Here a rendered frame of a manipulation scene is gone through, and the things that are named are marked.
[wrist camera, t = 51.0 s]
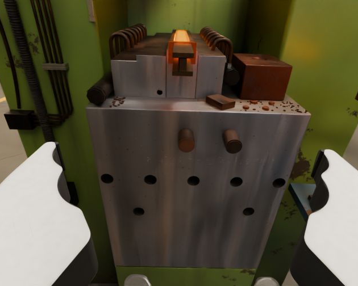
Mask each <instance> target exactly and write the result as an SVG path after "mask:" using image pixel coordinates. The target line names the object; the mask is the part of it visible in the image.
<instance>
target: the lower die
mask: <svg viewBox="0 0 358 286"><path fill-rule="evenodd" d="M186 31H187V34H188V38H189V41H196V43H197V49H196V58H195V64H192V69H193V76H192V77H190V76H172V69H173V64H169V63H168V42H169V41H174V36H175V32H176V30H173V31H172V33H156V34H155V35H154V36H147V37H145V39H143V40H141V41H140V43H138V44H137V45H134V48H130V52H127V51H126V49H125V50H123V51H122V52H120V53H119V54H118V55H117V56H115V57H114V58H113V59H111V60H110V61H111V71H112V77H113V86H114V96H135V97H155V98H166V97H167V98H196V99H206V96H209V95H215V94H221V92H222V84H223V75H224V67H225V62H226V56H225V55H224V54H223V53H222V52H221V51H220V50H219V49H218V48H217V47H216V48H215V51H211V47H208V44H206V41H204V39H203V38H202V37H201V35H199V33H190V31H189V30H186ZM157 90H162V92H163V93H162V94H161V95H158V94H157Z"/></svg>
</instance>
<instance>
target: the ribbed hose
mask: <svg viewBox="0 0 358 286"><path fill-rule="evenodd" d="M3 2H4V5H5V8H6V11H7V14H8V17H9V18H8V19H9V22H11V23H10V25H11V28H12V29H11V30H13V33H14V34H13V35H14V38H15V40H16V43H17V44H16V45H17V48H18V50H19V53H20V54H19V55H20V57H21V60H22V61H21V62H22V64H23V67H24V68H23V69H24V71H25V74H26V78H27V80H28V81H27V82H28V84H29V88H30V90H31V94H32V96H33V97H32V98H33V101H34V105H35V106H36V107H35V108H36V112H37V114H38V117H39V121H40V124H41V127H42V131H43V135H44V138H45V141H46V143H47V142H56V141H55V138H54V135H53V132H52V128H51V127H50V126H49V125H50V123H48V122H49V119H48V116H46V115H47V109H46V107H45V103H44V98H43V96H42V95H43V94H42V92H41V88H40V86H39V85H40V84H39V82H38V81H39V80H38V78H37V74H36V71H35V69H34V68H35V67H34V64H33V60H32V58H31V57H32V56H31V53H30V51H29V50H30V49H29V46H28V44H27V42H28V41H26V40H27V39H26V36H25V35H26V34H25V31H24V28H23V26H22V24H23V23H21V22H22V21H21V18H20V15H19V14H20V13H19V12H18V11H19V10H18V7H17V4H16V1H15V0H4V1H3ZM66 183H67V186H68V190H69V194H70V202H69V203H71V204H73V205H75V206H77V204H78V202H79V199H78V195H77V191H76V187H75V184H74V182H67V181H66Z"/></svg>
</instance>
